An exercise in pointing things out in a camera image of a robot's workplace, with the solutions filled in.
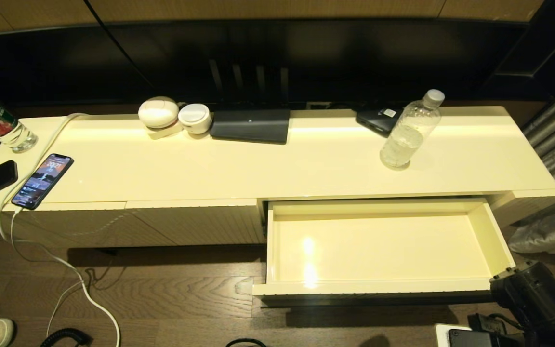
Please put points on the water bottle with green-red label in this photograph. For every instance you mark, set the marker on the water bottle with green-red label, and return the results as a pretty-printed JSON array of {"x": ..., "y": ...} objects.
[{"x": 2, "y": 127}]

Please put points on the dark wooden wall frame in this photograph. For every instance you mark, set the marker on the dark wooden wall frame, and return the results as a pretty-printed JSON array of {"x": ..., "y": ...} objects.
[{"x": 547, "y": 48}]

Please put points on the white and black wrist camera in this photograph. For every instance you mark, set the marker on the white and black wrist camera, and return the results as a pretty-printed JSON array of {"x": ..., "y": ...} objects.
[{"x": 465, "y": 338}]

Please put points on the clear bottle with grey cap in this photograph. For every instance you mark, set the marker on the clear bottle with grey cap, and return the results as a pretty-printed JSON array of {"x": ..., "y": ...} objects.
[{"x": 407, "y": 137}]

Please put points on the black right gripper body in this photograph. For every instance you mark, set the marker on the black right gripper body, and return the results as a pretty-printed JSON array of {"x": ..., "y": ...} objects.
[{"x": 504, "y": 337}]

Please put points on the dark grey flat router box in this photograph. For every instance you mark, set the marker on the dark grey flat router box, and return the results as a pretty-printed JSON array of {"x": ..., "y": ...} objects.
[{"x": 251, "y": 125}]

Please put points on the white round jar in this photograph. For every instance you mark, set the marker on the white round jar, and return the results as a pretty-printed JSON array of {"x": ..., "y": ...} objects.
[{"x": 194, "y": 118}]

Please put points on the black box with white sticker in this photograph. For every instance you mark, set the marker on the black box with white sticker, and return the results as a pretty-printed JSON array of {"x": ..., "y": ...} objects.
[{"x": 374, "y": 123}]

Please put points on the white oval speaker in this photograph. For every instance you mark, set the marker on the white oval speaker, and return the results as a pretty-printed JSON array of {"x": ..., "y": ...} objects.
[{"x": 157, "y": 113}]

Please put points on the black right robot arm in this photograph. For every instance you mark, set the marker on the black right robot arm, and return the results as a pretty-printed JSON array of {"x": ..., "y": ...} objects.
[{"x": 533, "y": 294}]

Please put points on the wall socket plate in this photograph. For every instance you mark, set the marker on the wall socket plate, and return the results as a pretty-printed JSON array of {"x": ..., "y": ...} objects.
[{"x": 317, "y": 104}]

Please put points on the black flat television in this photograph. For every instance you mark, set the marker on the black flat television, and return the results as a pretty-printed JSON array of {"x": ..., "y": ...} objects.
[{"x": 306, "y": 58}]

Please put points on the cream ribbed cabinet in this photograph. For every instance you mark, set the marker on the cream ribbed cabinet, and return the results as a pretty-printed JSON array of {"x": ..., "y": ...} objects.
[{"x": 210, "y": 164}]

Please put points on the black smartphone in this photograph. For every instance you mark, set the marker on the black smartphone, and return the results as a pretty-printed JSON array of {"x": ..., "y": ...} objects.
[{"x": 43, "y": 180}]

